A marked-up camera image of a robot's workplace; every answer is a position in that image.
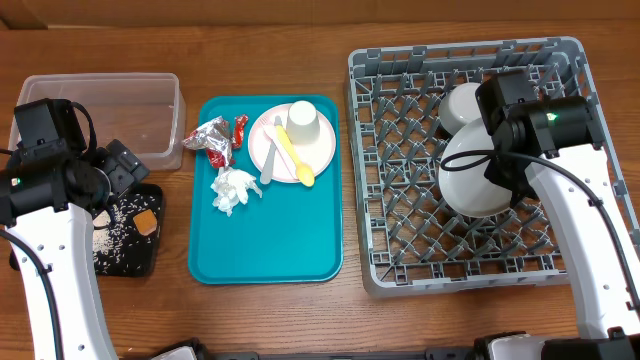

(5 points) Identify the grey bowl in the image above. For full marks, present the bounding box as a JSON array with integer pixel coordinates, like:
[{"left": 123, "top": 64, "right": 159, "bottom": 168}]
[{"left": 438, "top": 82, "right": 481, "bottom": 135}]

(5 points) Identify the grey dishwasher rack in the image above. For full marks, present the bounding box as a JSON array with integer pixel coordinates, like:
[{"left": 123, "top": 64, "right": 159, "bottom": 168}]
[{"left": 348, "top": 37, "right": 639, "bottom": 297}]

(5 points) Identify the yellow plastic spoon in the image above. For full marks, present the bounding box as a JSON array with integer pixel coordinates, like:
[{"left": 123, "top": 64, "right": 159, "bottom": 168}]
[{"left": 275, "top": 125, "right": 315, "bottom": 187}]

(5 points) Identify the red sauce packet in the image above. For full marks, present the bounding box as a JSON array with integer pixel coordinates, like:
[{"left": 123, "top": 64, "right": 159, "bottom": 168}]
[{"left": 232, "top": 114, "right": 249, "bottom": 149}]

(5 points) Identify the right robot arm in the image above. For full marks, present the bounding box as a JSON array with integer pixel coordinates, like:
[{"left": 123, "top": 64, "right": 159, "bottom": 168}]
[{"left": 476, "top": 71, "right": 639, "bottom": 359}]

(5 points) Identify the teal serving tray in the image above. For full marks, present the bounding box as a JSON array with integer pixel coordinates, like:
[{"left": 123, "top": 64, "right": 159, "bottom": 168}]
[{"left": 187, "top": 94, "right": 345, "bottom": 285}]

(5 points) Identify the white paper cup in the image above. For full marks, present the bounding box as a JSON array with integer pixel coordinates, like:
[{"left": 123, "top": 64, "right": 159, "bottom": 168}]
[{"left": 285, "top": 100, "right": 320, "bottom": 145}]

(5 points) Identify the black waste tray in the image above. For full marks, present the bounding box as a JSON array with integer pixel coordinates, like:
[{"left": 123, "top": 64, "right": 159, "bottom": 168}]
[{"left": 8, "top": 182, "right": 166, "bottom": 278}]

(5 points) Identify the white rice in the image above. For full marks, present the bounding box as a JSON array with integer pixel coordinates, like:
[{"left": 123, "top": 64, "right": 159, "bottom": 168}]
[{"left": 92, "top": 194, "right": 162, "bottom": 274}]

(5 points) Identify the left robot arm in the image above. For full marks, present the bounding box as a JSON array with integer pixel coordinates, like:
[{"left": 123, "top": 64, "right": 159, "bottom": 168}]
[{"left": 1, "top": 98, "right": 150, "bottom": 359}]

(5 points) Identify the grey plate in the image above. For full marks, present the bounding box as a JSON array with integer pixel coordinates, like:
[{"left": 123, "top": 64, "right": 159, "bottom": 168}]
[{"left": 438, "top": 119, "right": 511, "bottom": 218}]

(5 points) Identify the orange food cube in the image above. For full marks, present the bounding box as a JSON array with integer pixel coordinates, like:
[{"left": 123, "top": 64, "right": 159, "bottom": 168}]
[{"left": 133, "top": 209, "right": 158, "bottom": 236}]

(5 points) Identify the silver foil wrapper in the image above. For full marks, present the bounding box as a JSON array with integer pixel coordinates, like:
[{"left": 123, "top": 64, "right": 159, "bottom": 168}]
[{"left": 182, "top": 116, "right": 235, "bottom": 168}]

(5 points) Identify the clear plastic bin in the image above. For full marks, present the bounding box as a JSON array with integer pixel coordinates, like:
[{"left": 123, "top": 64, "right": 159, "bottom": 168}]
[{"left": 17, "top": 73, "right": 186, "bottom": 171}]

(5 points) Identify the pink plate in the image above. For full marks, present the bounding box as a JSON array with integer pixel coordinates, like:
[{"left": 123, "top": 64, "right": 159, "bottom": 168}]
[{"left": 248, "top": 103, "right": 337, "bottom": 183}]

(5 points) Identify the white napkin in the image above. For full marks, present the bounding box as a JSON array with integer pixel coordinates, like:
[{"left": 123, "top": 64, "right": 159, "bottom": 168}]
[{"left": 211, "top": 167, "right": 263, "bottom": 217}]

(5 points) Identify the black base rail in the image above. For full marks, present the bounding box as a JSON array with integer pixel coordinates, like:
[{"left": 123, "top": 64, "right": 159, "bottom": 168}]
[{"left": 119, "top": 337, "right": 565, "bottom": 360}]

